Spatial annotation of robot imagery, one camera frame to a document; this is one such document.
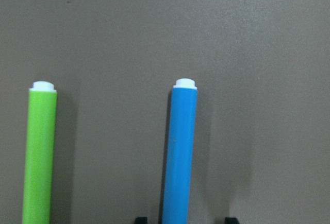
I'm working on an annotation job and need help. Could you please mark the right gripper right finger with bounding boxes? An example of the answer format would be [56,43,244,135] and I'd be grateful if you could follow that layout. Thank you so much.
[224,217,238,224]

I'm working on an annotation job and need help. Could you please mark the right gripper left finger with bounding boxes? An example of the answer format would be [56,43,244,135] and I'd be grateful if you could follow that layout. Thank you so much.
[135,217,147,224]

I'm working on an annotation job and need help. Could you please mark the blue marker pen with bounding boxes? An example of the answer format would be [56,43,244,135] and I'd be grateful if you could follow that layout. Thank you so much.
[162,78,198,223]

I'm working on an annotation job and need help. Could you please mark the green marker pen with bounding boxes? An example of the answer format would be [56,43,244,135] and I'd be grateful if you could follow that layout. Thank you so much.
[22,81,57,223]

